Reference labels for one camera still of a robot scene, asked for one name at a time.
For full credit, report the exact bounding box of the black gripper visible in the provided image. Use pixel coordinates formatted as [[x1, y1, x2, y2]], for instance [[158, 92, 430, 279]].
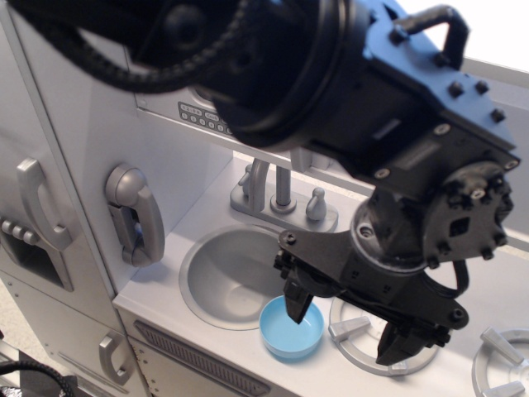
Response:
[[274, 189, 469, 366]]

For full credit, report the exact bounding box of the white microwave door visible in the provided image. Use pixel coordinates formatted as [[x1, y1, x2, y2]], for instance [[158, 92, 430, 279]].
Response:
[[136, 88, 333, 173]]

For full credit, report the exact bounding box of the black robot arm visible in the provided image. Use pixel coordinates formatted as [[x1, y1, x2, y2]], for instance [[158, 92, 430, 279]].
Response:
[[11, 1, 519, 366]]

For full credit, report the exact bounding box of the left silver stove burner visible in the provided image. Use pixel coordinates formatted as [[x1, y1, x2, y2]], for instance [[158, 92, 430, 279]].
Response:
[[328, 298, 439, 377]]

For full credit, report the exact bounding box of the silver stove burner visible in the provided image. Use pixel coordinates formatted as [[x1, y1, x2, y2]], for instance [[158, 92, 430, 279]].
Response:
[[328, 298, 439, 377], [472, 328, 528, 396]]

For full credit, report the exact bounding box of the light blue plastic bowl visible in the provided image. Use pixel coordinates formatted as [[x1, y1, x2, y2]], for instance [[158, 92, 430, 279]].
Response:
[[259, 296, 325, 361]]

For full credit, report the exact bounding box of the dark grey oven vent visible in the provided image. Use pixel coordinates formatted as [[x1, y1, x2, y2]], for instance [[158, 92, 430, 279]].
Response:
[[134, 321, 270, 396]]

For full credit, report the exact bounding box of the round silver sink basin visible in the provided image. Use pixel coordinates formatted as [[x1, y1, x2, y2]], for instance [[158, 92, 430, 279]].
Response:
[[179, 225, 284, 331]]

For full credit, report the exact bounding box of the grey toy faucet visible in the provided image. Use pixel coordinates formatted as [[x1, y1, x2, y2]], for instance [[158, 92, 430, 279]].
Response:
[[230, 159, 339, 232]]

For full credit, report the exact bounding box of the right silver stove burner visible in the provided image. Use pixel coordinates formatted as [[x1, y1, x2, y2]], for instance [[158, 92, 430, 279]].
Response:
[[472, 328, 528, 396]]

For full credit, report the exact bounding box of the white toy fridge cabinet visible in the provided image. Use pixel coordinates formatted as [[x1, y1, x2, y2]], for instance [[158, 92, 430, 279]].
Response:
[[1, 6, 147, 396]]

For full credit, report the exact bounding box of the grey ice dispenser panel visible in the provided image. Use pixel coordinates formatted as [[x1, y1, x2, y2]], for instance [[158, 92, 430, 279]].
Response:
[[1, 216, 74, 292]]

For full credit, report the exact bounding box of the grey toy wall phone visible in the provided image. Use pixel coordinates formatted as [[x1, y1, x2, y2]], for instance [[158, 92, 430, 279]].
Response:
[[105, 163, 165, 268]]

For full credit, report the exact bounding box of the grey fridge lower handle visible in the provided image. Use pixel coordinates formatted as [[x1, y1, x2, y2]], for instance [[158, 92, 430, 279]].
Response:
[[98, 331, 133, 386]]

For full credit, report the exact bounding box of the grey fridge handle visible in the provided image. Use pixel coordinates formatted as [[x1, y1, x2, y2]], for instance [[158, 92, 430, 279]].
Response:
[[98, 331, 133, 386], [16, 157, 72, 251]]

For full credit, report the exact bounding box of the black braided cable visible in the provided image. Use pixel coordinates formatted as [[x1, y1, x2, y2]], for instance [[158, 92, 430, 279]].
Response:
[[0, 358, 79, 397]]

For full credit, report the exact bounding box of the grey fridge upper handle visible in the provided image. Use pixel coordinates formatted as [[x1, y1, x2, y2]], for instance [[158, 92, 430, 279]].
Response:
[[16, 157, 72, 251]]

